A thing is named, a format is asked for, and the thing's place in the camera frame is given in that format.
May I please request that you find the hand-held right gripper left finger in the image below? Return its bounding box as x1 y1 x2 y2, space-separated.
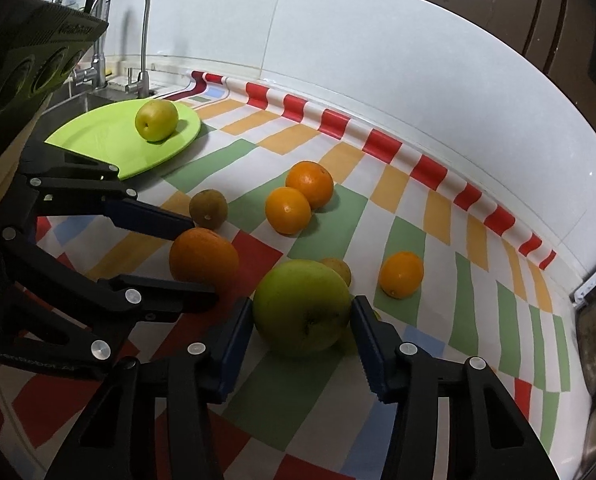
43 297 255 480

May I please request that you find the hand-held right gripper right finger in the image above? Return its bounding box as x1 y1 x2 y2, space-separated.
350 296 561 480

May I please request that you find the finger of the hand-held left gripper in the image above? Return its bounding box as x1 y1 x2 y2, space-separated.
3 227 220 322
20 142 195 241

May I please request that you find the large dark orange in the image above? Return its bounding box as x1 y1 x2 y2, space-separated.
169 227 240 306

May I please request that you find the brown kiwi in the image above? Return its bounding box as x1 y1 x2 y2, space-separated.
188 189 229 230

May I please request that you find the large green apple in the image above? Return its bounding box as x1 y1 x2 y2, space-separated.
252 259 353 357

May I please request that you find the small yellow fruit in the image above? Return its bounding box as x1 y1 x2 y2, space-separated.
319 258 352 288

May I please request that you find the lime green plate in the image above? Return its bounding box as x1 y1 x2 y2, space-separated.
44 99 202 181

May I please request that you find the chrome sink faucet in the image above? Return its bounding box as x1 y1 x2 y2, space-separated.
53 0 110 92

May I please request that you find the steel kitchen sink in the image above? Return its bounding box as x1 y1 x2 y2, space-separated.
38 80 159 118

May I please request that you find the tall chrome gooseneck faucet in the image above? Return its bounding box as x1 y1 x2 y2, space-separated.
90 0 154 98

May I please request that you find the colourful checkered table mat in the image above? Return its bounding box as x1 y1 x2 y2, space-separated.
0 71 571 480

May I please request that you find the white pot rack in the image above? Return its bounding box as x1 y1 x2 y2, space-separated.
570 262 596 306

